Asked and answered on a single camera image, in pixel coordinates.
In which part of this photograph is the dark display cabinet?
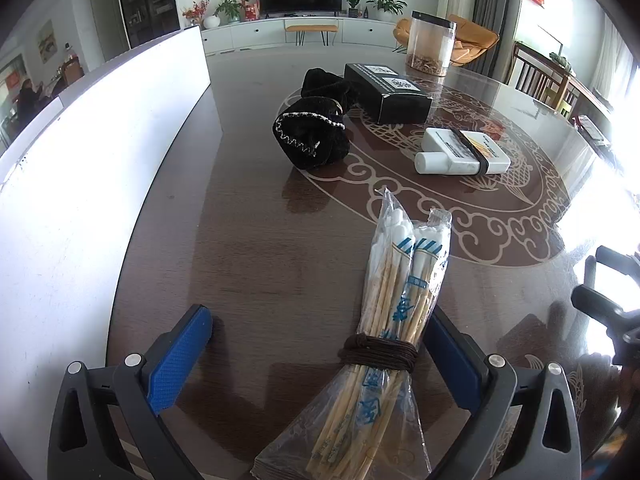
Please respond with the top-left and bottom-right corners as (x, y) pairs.
(114, 0), (181, 51)

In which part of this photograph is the wooden sideboard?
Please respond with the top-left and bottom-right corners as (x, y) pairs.
(550, 55), (631, 161)

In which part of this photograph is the black box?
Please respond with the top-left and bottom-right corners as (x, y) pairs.
(344, 62), (433, 125)

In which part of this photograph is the wall painting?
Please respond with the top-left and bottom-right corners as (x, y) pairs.
(37, 20), (56, 63)

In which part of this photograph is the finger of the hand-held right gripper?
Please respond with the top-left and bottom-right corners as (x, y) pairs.
(571, 285), (640, 333)
(585, 246), (640, 291)

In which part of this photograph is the white board panel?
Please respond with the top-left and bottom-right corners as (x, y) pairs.
(0, 25), (223, 461)

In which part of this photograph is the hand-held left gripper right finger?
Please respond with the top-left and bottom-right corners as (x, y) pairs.
(425, 305), (583, 480)

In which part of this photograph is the large leafy potted plant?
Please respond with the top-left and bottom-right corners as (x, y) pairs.
(365, 0), (407, 22)

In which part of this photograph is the red flower plant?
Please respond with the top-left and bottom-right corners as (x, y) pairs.
(182, 0), (211, 28)

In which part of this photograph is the orange stool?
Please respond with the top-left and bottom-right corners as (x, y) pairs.
(285, 24), (338, 47)

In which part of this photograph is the wooden chair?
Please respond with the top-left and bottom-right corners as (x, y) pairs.
(507, 41), (571, 106)

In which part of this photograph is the white plastic bottle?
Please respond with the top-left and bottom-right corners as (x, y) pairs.
(414, 127), (512, 176)

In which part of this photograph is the clear plastic jar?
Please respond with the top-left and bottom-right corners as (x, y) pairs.
(405, 10), (457, 77)

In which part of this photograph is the orange lounge chair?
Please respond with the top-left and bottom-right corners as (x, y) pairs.
(392, 14), (500, 67)

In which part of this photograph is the bundle of chopsticks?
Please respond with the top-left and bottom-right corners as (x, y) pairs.
(250, 186), (453, 480)

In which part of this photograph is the black velvet pouch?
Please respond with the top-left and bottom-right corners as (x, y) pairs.
(272, 67), (353, 168)

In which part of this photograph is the grey curtain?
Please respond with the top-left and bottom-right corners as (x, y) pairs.
(470, 0), (523, 81)

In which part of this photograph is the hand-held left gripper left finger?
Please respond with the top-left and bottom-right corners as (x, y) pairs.
(47, 304), (213, 480)

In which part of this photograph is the white television cabinet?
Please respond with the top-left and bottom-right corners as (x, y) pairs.
(200, 16), (401, 53)

